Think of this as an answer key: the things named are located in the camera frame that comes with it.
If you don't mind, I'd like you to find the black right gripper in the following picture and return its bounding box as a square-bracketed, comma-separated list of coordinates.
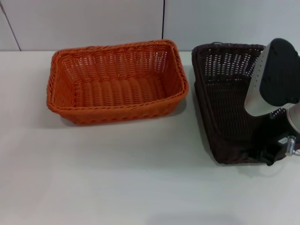
[240, 109, 293, 166]

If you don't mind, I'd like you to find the dark brown woven plastic basket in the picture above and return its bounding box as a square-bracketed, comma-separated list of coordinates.
[191, 42, 289, 165]

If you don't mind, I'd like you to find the orange woven plastic basket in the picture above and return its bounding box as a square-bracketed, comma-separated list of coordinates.
[47, 39, 190, 126]

